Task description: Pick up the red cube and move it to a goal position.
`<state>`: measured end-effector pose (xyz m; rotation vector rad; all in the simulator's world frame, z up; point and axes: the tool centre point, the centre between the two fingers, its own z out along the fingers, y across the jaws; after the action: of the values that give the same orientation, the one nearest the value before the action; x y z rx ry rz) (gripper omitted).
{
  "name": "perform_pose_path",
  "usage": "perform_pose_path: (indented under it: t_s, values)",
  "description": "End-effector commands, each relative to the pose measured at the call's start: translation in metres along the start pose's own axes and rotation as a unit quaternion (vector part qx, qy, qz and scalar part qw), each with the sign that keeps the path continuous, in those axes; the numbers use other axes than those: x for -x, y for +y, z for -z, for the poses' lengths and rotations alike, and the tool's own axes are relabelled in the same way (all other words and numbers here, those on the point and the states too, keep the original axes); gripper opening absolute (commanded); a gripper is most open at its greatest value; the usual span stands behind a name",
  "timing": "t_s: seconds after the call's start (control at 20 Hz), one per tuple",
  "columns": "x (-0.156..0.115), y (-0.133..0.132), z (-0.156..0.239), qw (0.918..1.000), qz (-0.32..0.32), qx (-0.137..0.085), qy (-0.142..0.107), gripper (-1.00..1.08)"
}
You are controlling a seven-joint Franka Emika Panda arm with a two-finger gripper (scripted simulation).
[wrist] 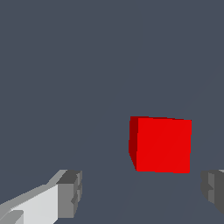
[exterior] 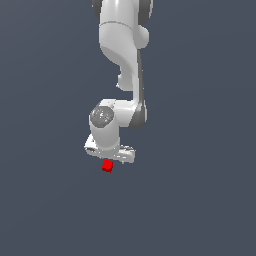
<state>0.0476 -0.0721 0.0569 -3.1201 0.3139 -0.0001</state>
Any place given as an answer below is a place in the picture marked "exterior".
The red cube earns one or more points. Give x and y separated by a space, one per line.
107 166

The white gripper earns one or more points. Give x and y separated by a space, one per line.
125 154

